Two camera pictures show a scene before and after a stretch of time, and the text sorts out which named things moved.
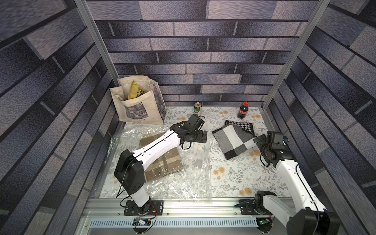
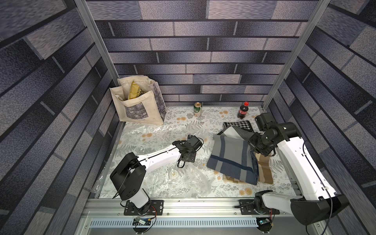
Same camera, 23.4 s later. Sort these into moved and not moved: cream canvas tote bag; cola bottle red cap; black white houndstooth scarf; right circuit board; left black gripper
Moved: left black gripper
Not moved: cream canvas tote bag; black white houndstooth scarf; right circuit board; cola bottle red cap
